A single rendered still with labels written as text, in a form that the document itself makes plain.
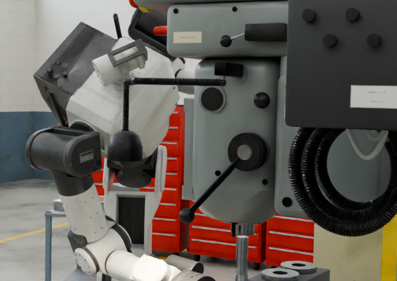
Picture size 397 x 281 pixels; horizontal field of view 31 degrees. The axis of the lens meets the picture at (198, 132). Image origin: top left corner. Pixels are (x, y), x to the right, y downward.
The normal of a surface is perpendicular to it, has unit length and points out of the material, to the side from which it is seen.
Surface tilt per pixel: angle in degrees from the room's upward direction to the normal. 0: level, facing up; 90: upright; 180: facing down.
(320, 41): 90
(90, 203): 100
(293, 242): 90
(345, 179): 90
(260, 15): 90
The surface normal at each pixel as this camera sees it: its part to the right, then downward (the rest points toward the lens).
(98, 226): 0.69, 0.22
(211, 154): -0.42, 0.04
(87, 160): 0.83, 0.11
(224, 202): -0.38, 0.50
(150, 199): -0.05, -0.11
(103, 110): -0.04, -0.49
